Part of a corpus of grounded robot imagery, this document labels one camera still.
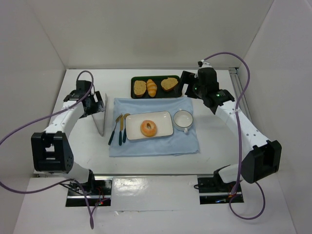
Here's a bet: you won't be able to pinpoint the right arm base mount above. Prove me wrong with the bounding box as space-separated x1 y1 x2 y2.
193 177 244 205

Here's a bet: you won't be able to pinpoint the light blue cloth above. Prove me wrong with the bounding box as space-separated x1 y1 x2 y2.
109 97 199 157

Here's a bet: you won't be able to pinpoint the gold fork green handle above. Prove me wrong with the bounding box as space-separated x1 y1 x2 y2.
108 114 122 145

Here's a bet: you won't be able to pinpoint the silver metal tongs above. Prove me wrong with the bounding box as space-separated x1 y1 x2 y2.
92 91 108 137

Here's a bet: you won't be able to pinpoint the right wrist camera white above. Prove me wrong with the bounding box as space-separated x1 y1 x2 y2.
198 59 212 69

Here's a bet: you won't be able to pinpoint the purple cable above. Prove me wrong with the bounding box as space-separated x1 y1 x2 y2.
197 51 266 220
0 70 96 230

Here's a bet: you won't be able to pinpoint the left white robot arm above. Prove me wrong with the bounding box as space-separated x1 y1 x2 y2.
31 80 107 194

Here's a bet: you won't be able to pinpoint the bread slice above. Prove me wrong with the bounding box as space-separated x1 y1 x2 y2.
161 78 178 92
134 80 147 98

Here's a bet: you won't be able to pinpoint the bread slice left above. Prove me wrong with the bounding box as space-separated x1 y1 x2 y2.
134 80 147 98

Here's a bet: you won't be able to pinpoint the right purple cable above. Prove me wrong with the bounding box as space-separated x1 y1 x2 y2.
197 51 266 220

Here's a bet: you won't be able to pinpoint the white rectangular plate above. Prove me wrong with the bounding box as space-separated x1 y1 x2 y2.
126 111 174 140

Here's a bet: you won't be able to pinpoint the gold spoon green handle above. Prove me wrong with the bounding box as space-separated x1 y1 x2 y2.
122 113 130 143

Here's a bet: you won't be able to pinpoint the aluminium rail right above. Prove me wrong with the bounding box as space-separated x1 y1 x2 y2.
228 67 252 120

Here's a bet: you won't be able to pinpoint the bread slice right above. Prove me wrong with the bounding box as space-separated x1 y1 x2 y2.
161 78 178 92

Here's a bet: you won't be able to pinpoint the white bowl with handles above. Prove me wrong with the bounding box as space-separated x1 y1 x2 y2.
173 109 194 135

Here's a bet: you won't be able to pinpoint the gold knife green handle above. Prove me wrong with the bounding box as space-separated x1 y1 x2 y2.
118 114 124 146

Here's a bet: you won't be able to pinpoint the sugared donut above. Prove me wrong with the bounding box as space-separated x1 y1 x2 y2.
140 120 157 137

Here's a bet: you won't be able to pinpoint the croissant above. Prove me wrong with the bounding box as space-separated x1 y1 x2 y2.
146 79 157 98

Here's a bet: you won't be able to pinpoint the black rectangular tray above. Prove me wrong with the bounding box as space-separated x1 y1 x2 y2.
131 75 181 99

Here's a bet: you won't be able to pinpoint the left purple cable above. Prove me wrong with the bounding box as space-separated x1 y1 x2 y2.
0 70 96 230

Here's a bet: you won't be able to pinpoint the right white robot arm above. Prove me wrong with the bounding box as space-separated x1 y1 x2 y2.
176 67 282 184

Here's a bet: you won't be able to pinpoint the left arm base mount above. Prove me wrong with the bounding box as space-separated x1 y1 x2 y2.
61 177 113 207

